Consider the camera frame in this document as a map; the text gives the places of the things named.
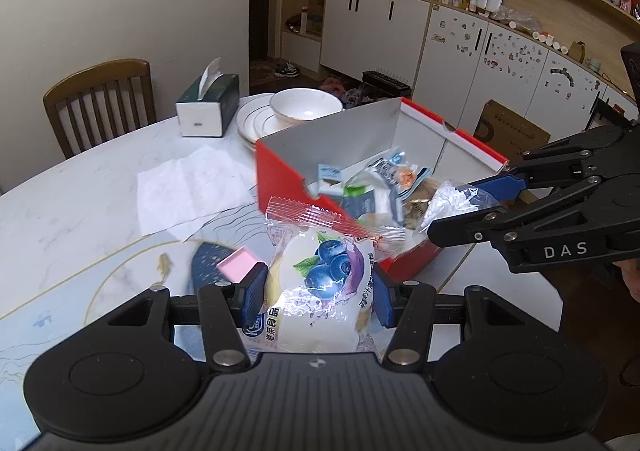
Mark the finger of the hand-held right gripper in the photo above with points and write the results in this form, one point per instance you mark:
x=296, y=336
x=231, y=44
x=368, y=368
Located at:
x=502, y=185
x=465, y=228

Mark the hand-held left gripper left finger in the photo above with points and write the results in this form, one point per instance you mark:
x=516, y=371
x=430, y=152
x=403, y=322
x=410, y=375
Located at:
x=254, y=293

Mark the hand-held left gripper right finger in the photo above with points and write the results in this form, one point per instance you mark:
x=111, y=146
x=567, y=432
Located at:
x=384, y=301

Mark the crinkled clear plastic wrapper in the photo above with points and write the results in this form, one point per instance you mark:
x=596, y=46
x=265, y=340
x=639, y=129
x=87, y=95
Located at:
x=452, y=198

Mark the blueberry print snack packet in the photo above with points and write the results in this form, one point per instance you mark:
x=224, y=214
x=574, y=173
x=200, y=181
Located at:
x=320, y=291

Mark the snack packets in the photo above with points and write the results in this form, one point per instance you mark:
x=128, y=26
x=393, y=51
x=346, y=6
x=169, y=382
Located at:
x=372, y=198

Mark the red cardboard box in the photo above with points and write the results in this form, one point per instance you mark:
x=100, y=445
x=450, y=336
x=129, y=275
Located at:
x=285, y=181

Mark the light blue small carton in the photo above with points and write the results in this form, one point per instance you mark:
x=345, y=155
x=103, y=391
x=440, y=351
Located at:
x=330, y=178

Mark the person's right hand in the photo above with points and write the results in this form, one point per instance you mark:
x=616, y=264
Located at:
x=632, y=281

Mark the pink sticky note pad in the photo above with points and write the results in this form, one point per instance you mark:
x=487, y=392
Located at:
x=239, y=265

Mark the brown snack packet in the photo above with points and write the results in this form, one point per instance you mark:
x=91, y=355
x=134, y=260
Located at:
x=417, y=203

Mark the brown cardboard box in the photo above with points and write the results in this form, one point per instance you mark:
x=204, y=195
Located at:
x=510, y=131

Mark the white sticker covered cabinet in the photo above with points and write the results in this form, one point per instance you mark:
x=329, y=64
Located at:
x=515, y=66

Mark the white paper sheet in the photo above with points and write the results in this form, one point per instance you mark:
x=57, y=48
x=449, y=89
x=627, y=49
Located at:
x=190, y=186

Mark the black floor rack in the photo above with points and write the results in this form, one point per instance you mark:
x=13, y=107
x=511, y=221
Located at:
x=386, y=83

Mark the stack of white plates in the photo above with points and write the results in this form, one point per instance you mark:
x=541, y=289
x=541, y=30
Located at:
x=252, y=123

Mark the pink slippers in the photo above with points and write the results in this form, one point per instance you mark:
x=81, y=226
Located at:
x=337, y=88

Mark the green white tissue box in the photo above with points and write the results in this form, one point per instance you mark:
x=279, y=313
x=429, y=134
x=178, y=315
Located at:
x=205, y=108

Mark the white bowl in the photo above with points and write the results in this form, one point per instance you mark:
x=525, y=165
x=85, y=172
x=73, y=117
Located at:
x=305, y=106

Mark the white low cabinet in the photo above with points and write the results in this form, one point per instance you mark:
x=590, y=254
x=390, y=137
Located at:
x=375, y=28

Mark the pair of dark shoes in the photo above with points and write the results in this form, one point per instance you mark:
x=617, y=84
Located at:
x=286, y=70

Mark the wooden chair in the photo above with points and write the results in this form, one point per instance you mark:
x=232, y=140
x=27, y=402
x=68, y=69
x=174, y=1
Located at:
x=100, y=101

